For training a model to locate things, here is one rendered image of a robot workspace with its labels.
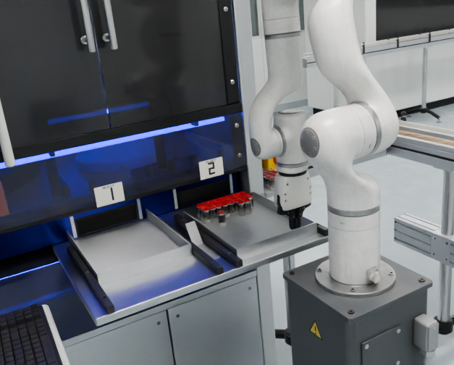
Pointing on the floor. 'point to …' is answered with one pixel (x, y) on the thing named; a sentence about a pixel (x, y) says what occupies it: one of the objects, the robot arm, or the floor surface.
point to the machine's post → (253, 177)
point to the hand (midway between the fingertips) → (295, 223)
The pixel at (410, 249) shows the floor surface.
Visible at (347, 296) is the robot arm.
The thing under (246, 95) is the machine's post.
